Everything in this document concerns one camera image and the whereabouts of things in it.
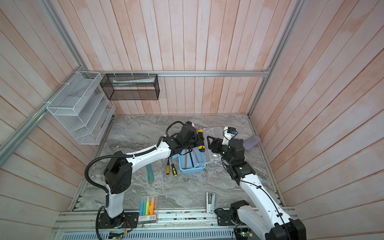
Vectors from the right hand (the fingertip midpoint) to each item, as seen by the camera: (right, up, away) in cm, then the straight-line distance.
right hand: (211, 137), depth 78 cm
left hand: (-4, -3, +7) cm, 8 cm away
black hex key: (-11, -14, +18) cm, 25 cm away
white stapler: (0, -34, 0) cm, 34 cm away
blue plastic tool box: (-6, -17, +6) cm, 19 cm away
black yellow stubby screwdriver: (-21, -21, +11) cm, 31 cm away
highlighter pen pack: (-33, -38, -1) cm, 50 cm away
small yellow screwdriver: (-25, -19, +13) cm, 34 cm away
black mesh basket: (-54, +35, +28) cm, 70 cm away
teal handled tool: (-35, -22, +10) cm, 43 cm away
